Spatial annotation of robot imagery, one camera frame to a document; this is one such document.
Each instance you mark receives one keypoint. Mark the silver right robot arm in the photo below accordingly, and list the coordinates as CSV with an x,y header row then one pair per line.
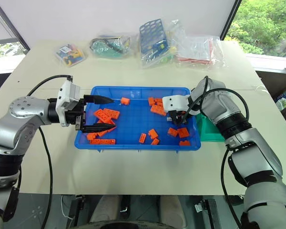
x,y
228,107

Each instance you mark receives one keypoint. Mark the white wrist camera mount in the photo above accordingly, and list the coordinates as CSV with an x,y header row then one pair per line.
x,y
175,101
66,91

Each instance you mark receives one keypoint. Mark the small orange building brick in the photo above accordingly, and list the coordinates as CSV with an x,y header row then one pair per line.
x,y
155,141
151,101
153,133
183,132
142,138
125,101
91,136
172,132
184,143
159,102

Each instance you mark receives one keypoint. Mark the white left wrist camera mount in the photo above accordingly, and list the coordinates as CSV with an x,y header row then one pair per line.
x,y
66,91

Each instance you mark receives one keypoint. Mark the black table clamp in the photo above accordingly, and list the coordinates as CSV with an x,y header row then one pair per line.
x,y
77,206
205,205

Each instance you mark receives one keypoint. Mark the black metal frame bar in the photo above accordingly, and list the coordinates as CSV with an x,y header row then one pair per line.
x,y
9,26
231,19

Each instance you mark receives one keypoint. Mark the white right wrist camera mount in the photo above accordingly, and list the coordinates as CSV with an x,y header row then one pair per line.
x,y
175,101

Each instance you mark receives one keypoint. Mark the flat orange building plate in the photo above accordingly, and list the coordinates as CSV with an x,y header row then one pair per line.
x,y
102,115
113,113
105,132

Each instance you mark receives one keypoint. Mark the bag of green parts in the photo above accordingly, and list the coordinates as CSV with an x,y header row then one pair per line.
x,y
109,47

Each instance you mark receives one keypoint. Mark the blue plastic bin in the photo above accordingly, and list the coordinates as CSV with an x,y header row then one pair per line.
x,y
133,119

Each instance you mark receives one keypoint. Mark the long orange building plate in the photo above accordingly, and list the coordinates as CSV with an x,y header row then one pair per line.
x,y
102,142

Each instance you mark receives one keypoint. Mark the beige rounded shape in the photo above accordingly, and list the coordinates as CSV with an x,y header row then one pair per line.
x,y
172,211
106,208

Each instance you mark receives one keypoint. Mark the bag of colourful toy parts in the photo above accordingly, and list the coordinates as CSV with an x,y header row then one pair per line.
x,y
70,55

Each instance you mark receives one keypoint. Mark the bag with blue perforated rack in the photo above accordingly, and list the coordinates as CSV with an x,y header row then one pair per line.
x,y
152,40

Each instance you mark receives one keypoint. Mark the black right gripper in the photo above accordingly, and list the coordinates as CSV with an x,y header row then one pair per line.
x,y
174,114

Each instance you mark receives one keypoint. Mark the wide orange building brick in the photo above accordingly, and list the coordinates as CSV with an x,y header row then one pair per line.
x,y
157,110

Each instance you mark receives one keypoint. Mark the green plastic bin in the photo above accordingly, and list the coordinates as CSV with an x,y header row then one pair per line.
x,y
208,132

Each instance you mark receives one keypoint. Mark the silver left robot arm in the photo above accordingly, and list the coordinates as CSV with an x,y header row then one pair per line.
x,y
19,112

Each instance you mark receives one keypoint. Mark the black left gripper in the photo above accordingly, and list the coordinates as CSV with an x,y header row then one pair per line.
x,y
79,114

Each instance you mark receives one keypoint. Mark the bag with red white sheets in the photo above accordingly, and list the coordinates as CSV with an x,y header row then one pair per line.
x,y
200,51

